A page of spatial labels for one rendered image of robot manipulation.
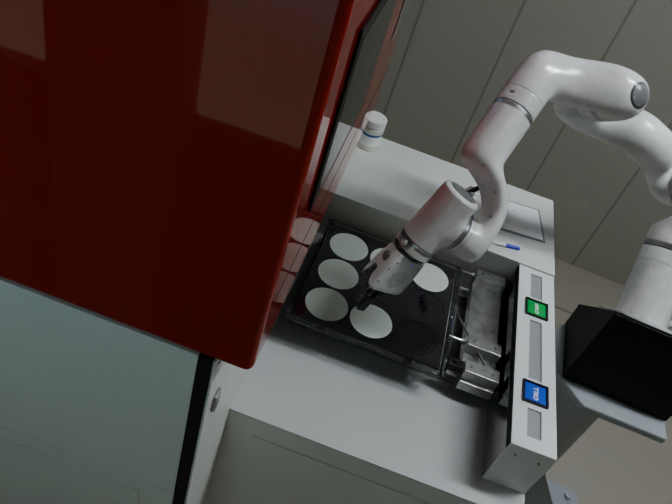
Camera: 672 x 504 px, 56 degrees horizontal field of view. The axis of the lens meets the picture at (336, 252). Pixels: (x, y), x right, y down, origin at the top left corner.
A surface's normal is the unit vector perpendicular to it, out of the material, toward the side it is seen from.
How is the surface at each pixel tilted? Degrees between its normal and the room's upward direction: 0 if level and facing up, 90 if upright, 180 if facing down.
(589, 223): 90
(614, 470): 0
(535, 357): 0
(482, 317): 0
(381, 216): 90
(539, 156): 90
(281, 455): 90
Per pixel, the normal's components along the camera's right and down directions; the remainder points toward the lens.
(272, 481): -0.25, 0.61
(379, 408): 0.25, -0.71
